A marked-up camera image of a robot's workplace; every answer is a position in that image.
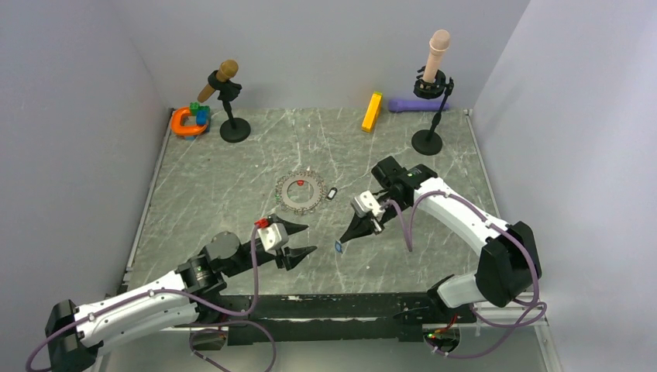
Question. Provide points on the beige microphone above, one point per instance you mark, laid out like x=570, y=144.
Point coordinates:
x=438, y=45

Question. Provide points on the brown microphone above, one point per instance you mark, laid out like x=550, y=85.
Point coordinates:
x=221, y=81

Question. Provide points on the black left microphone stand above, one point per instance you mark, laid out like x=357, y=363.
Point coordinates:
x=233, y=130

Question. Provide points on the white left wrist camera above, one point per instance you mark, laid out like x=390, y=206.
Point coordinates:
x=272, y=234

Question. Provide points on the yellow toy block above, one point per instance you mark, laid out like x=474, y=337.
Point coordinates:
x=372, y=112

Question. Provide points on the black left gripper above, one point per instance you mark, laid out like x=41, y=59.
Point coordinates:
x=293, y=256

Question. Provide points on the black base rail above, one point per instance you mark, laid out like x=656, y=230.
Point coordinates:
x=404, y=316

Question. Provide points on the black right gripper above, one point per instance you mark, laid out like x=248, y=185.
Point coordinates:
x=359, y=227

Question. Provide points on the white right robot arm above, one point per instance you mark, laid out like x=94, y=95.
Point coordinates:
x=508, y=262

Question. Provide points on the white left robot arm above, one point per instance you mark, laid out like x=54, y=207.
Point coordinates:
x=76, y=335

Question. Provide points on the purple cylinder toy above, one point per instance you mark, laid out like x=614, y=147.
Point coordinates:
x=403, y=105

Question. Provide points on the metal disc with keyrings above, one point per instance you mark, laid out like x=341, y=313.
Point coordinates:
x=300, y=199

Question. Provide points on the colourful toy block stack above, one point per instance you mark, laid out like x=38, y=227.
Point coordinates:
x=201, y=113

